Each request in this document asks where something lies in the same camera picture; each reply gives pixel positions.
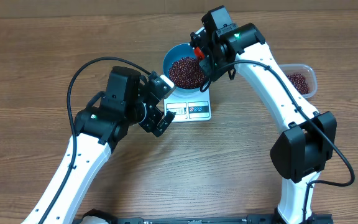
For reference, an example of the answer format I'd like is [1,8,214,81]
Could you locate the red scoop blue handle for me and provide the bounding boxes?
[193,47,205,61]

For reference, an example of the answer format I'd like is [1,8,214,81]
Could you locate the white digital kitchen scale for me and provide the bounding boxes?
[163,88,212,123]

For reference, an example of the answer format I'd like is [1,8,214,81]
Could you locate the red beans in bowl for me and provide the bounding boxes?
[168,57,205,90]

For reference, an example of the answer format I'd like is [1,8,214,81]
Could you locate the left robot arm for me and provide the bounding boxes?
[24,66,175,223]

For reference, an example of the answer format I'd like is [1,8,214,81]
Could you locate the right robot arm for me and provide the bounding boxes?
[191,6,337,223]

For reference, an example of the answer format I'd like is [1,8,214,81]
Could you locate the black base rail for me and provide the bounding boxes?
[71,204,334,224]

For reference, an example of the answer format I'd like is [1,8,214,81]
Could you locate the blue bowl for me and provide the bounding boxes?
[162,44,196,79]

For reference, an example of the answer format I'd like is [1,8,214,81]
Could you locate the clear plastic container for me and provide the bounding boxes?
[280,63,318,99]

